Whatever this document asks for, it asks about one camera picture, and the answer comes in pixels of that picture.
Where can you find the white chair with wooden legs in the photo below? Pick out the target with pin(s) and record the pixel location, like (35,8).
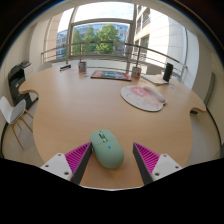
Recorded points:
(11,111)

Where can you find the round white pink-print mouse pad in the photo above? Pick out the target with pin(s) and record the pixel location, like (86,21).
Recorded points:
(140,98)

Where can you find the black cylinder speaker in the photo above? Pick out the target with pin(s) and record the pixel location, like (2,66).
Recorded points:
(168,72)

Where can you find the metal balcony railing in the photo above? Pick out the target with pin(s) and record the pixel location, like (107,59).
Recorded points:
(110,42)

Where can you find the red and dark magazine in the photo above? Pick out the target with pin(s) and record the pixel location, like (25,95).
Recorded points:
(110,75)

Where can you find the dark blue stapler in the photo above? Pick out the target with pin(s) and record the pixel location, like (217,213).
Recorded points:
(65,67)

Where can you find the white illustrated book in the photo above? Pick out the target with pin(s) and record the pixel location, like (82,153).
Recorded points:
(154,79)

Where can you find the printed pen cup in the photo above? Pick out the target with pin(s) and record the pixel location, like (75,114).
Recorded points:
(82,67)

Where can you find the printed mug with plant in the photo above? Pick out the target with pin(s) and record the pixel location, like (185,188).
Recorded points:
(136,72)

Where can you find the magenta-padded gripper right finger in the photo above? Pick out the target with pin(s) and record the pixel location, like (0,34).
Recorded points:
(150,158)

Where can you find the mint green computer mouse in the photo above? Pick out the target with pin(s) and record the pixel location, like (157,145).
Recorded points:
(106,150)

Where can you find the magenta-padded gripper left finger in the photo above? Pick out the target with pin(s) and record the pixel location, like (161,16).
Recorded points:
(76,156)

